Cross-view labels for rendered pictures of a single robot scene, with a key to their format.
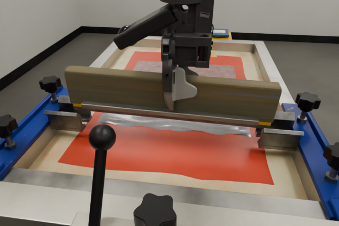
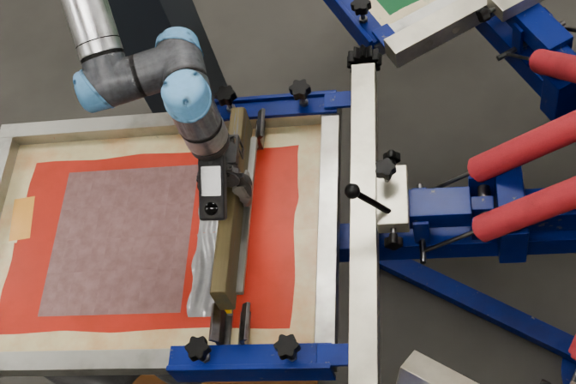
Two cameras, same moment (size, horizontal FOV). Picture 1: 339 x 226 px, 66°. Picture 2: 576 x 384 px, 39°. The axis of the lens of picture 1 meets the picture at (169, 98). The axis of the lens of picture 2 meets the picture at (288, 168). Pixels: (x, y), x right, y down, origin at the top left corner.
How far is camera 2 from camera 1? 135 cm
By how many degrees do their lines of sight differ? 58
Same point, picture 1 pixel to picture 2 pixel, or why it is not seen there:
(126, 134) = not seen: hidden behind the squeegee
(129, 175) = (300, 255)
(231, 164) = (278, 175)
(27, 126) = (257, 361)
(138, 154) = (271, 255)
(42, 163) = not seen: hidden behind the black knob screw
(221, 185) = (303, 182)
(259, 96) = (245, 126)
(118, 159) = (279, 272)
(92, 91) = (233, 275)
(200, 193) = (325, 188)
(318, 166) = (291, 108)
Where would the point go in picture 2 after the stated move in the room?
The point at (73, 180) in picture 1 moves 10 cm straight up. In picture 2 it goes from (322, 284) to (314, 261)
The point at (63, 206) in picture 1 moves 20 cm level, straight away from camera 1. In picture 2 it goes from (363, 252) to (278, 321)
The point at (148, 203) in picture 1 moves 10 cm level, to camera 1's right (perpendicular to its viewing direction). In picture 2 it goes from (381, 170) to (374, 125)
